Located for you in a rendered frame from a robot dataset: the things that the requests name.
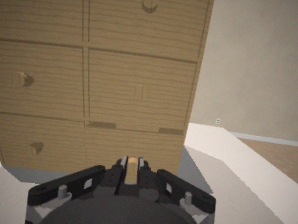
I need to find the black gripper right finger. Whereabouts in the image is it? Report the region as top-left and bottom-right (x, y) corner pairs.
(137, 157), (216, 224)

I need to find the tan wooden chest of drawers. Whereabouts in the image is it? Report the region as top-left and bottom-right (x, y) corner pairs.
(0, 0), (214, 173)

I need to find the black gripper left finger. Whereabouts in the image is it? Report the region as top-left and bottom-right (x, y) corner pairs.
(25, 156), (129, 224)

